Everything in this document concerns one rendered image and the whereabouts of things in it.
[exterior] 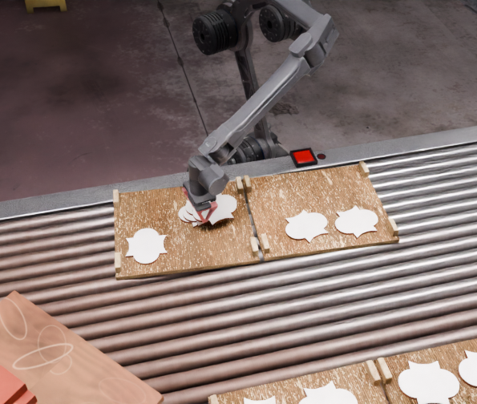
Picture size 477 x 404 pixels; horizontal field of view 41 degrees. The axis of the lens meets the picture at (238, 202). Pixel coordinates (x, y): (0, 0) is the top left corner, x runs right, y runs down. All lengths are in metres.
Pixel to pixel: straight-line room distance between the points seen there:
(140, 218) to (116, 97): 2.29
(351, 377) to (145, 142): 2.45
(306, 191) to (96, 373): 0.91
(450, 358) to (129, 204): 1.03
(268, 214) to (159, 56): 2.76
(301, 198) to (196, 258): 0.41
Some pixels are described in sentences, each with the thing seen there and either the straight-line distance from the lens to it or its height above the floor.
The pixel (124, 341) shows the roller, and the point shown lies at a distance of 1.71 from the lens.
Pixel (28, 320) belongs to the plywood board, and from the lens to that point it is 1.65.
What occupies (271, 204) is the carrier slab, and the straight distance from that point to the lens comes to 1.99.
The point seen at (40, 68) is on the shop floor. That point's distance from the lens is 4.61.
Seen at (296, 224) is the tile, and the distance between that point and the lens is 1.92.
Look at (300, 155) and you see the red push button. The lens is 2.19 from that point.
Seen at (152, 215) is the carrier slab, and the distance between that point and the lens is 1.97.
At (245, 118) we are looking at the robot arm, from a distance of 1.77.
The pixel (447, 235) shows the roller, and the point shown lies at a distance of 2.03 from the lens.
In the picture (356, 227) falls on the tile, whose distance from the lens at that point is 1.94.
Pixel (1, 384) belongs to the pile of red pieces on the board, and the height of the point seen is 1.29.
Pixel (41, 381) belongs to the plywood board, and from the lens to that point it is 1.54.
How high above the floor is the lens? 2.31
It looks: 43 degrees down
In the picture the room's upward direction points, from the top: straight up
